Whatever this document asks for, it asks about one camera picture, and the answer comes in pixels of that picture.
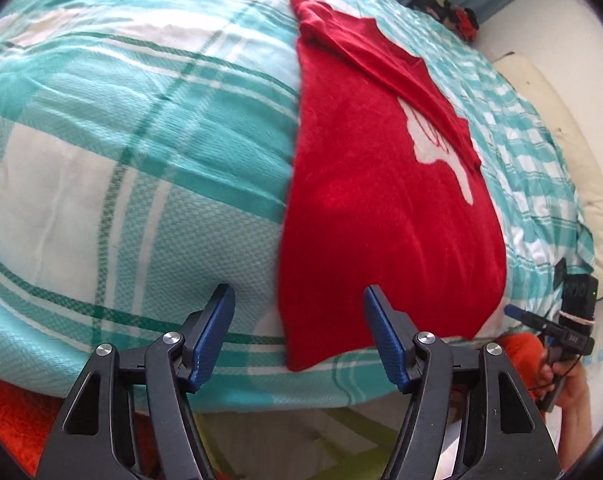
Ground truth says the yellow-green frame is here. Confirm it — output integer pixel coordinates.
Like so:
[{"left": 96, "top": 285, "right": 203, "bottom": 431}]
[{"left": 324, "top": 406, "right": 409, "bottom": 480}]

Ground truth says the person's right forearm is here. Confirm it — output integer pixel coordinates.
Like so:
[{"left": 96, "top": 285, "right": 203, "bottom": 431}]
[{"left": 555, "top": 402, "right": 595, "bottom": 463}]

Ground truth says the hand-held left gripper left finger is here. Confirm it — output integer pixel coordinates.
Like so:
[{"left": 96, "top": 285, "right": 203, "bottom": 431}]
[{"left": 34, "top": 283, "right": 236, "bottom": 480}]

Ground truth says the cream pillow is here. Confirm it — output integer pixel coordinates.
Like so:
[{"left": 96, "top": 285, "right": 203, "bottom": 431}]
[{"left": 490, "top": 51, "right": 603, "bottom": 303}]

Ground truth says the pile of mixed clothes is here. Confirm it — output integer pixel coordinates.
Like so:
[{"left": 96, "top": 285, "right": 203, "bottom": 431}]
[{"left": 412, "top": 0, "right": 482, "bottom": 44}]

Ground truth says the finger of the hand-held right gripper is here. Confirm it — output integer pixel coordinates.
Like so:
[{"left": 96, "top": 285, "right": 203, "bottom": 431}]
[{"left": 504, "top": 304, "right": 550, "bottom": 332}]

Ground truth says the red sweater with white print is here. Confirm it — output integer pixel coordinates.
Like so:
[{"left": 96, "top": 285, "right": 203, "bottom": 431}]
[{"left": 277, "top": 0, "right": 508, "bottom": 372}]

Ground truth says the teal plaid bed blanket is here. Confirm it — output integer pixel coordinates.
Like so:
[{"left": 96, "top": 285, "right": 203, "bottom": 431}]
[{"left": 0, "top": 0, "right": 596, "bottom": 413}]

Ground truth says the orange fleece cloth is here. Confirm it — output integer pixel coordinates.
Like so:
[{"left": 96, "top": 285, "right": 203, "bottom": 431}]
[{"left": 0, "top": 331, "right": 557, "bottom": 480}]

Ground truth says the person's right hand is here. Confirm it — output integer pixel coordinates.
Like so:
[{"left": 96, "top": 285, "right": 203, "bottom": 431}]
[{"left": 535, "top": 354, "right": 591, "bottom": 413}]

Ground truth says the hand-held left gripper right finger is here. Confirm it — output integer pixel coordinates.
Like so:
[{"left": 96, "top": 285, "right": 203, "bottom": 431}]
[{"left": 363, "top": 284, "right": 562, "bottom": 480}]

